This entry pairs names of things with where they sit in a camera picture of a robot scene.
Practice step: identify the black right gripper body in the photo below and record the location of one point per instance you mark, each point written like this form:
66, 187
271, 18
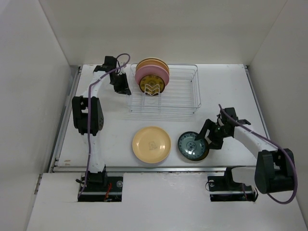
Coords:
219, 131

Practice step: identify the pink plate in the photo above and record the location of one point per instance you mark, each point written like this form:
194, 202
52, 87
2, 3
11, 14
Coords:
152, 70

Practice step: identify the orange plate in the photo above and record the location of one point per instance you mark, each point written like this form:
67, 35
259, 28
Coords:
152, 62

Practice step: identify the white wire dish rack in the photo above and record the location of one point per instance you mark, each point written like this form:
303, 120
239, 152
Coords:
181, 95

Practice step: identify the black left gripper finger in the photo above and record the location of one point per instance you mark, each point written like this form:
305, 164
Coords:
122, 91
128, 90

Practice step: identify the pale yellow plate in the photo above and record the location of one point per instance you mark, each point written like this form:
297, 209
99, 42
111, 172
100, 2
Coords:
151, 144

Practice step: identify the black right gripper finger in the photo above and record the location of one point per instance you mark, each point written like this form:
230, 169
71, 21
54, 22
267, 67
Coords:
215, 143
209, 126

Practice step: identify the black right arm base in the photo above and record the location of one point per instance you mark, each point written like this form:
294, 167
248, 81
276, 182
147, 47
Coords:
222, 188

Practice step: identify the yellow patterned dark plate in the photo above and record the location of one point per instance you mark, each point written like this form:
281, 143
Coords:
152, 85

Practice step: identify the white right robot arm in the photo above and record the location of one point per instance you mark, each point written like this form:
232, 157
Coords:
275, 167

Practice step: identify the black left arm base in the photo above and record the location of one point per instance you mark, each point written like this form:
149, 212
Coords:
100, 187

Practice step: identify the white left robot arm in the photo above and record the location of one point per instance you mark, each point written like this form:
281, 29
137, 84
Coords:
87, 111

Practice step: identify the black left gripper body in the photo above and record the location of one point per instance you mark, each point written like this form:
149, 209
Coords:
120, 79

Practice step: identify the cream plate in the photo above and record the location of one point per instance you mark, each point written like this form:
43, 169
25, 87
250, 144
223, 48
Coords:
152, 58

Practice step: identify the blue patterned dark plate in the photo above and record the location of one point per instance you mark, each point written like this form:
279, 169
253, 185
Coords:
192, 149

